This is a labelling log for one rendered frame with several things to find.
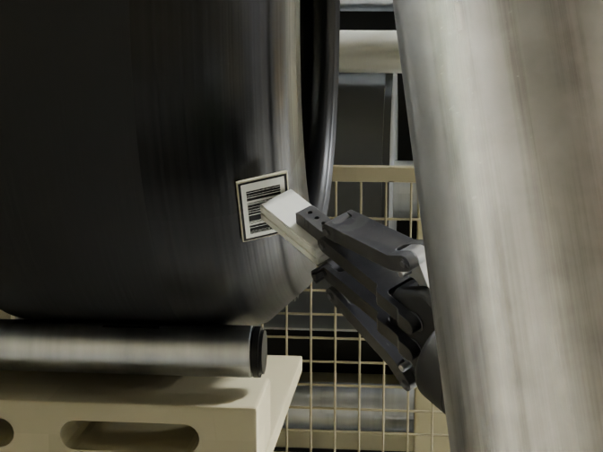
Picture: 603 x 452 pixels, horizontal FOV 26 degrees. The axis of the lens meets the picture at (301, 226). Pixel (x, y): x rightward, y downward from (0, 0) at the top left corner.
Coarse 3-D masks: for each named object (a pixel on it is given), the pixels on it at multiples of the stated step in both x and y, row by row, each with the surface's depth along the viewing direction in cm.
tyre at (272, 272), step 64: (0, 0) 93; (64, 0) 93; (128, 0) 92; (192, 0) 92; (256, 0) 94; (320, 0) 141; (0, 64) 94; (64, 64) 94; (128, 64) 93; (192, 64) 93; (256, 64) 95; (320, 64) 141; (0, 128) 96; (64, 128) 95; (128, 128) 95; (192, 128) 95; (256, 128) 97; (320, 128) 139; (0, 192) 99; (64, 192) 98; (128, 192) 98; (192, 192) 97; (320, 192) 133; (0, 256) 104; (64, 256) 103; (128, 256) 103; (192, 256) 102; (256, 256) 104; (128, 320) 113; (192, 320) 112; (256, 320) 115
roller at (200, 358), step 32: (0, 320) 114; (32, 320) 114; (64, 320) 114; (0, 352) 112; (32, 352) 112; (64, 352) 112; (96, 352) 112; (128, 352) 111; (160, 352) 111; (192, 352) 111; (224, 352) 110; (256, 352) 110
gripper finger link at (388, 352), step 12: (336, 300) 95; (348, 300) 96; (348, 312) 94; (360, 312) 94; (360, 324) 94; (372, 324) 93; (372, 336) 93; (372, 348) 94; (384, 348) 92; (396, 348) 92; (384, 360) 93; (396, 360) 92; (396, 372) 92; (408, 372) 92; (408, 384) 91
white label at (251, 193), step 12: (240, 180) 98; (252, 180) 98; (264, 180) 98; (276, 180) 98; (240, 192) 98; (252, 192) 98; (264, 192) 99; (276, 192) 99; (240, 204) 99; (252, 204) 99; (240, 216) 100; (252, 216) 100; (240, 228) 100; (252, 228) 101; (264, 228) 101
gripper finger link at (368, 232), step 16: (336, 224) 91; (352, 224) 90; (368, 224) 90; (336, 240) 91; (352, 240) 89; (368, 240) 88; (384, 240) 88; (400, 240) 87; (416, 240) 86; (368, 256) 88; (384, 256) 86; (400, 256) 85
